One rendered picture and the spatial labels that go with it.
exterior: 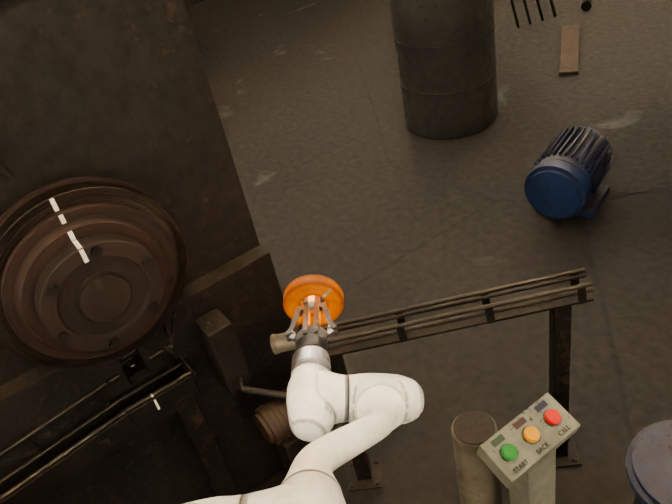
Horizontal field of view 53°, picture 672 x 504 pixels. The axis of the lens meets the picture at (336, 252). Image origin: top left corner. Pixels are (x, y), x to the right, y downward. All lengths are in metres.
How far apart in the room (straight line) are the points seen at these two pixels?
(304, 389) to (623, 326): 1.72
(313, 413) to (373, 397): 0.13
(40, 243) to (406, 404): 0.85
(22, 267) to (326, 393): 0.70
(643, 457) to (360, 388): 0.83
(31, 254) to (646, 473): 1.55
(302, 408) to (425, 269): 1.85
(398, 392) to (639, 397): 1.37
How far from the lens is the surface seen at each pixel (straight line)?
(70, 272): 1.57
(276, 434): 2.01
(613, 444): 2.52
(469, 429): 1.88
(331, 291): 1.69
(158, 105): 1.76
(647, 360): 2.79
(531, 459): 1.74
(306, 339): 1.57
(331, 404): 1.45
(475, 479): 1.97
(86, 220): 1.59
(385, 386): 1.43
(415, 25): 3.97
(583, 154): 3.37
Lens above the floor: 2.00
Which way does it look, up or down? 36 degrees down
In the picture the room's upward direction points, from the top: 13 degrees counter-clockwise
